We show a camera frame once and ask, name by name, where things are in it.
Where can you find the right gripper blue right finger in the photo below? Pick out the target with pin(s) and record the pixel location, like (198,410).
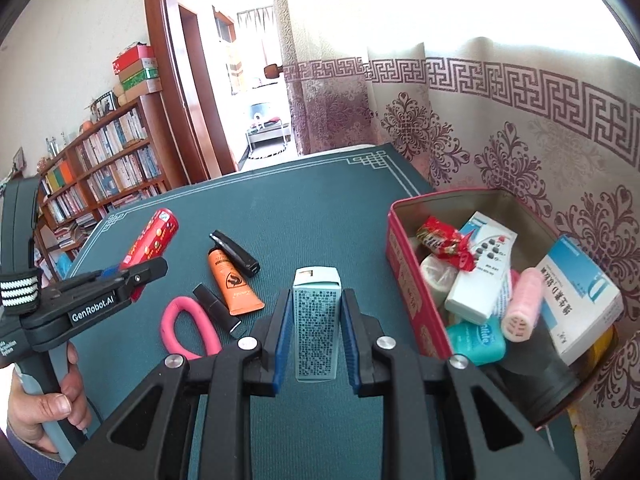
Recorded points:
(350,341)

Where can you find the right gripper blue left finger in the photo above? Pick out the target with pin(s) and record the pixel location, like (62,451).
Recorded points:
(280,353)

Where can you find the teal patterned small box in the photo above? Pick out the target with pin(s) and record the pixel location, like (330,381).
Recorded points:
(317,292)

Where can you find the orange cosmetic tube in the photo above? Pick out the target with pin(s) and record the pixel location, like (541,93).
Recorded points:
(238,295)

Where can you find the black hair comb clip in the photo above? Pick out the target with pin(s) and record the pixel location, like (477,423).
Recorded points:
(242,260)

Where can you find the red candy wrapper packet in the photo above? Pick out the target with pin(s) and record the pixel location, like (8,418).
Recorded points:
(447,243)

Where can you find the teal floss container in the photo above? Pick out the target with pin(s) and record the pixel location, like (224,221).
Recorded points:
(481,344)

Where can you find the white remote control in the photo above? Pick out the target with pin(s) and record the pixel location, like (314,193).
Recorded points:
(478,295)

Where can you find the red cylindrical snack tube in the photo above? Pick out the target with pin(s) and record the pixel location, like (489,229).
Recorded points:
(153,240)

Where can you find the long white blue box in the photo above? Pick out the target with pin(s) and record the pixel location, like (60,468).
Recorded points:
(481,229)

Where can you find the pink hair roller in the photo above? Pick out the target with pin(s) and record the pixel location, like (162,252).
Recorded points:
(523,310)

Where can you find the black cylindrical cup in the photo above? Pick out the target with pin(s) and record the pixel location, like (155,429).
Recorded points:
(535,380)

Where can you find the white blue medicine box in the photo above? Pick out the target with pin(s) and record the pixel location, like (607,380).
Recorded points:
(580,301)

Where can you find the person's left hand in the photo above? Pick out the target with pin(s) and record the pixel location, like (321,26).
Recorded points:
(27,412)

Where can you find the clear plastic wrap ball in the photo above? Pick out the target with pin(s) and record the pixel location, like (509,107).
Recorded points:
(438,277)

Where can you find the green felt table mat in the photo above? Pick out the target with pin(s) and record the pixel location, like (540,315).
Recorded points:
(328,210)

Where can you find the pink rectangular tin box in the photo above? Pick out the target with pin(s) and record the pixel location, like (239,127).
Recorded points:
(405,254)

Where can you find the wooden bookshelf with books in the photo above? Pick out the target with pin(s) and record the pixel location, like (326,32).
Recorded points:
(125,157)

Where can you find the yellow tape roll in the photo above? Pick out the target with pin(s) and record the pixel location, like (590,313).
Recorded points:
(595,354)

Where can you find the stacked boxes on shelf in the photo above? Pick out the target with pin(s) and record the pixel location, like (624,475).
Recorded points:
(137,73)

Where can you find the patterned beige curtain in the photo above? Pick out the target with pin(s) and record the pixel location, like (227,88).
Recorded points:
(538,98)

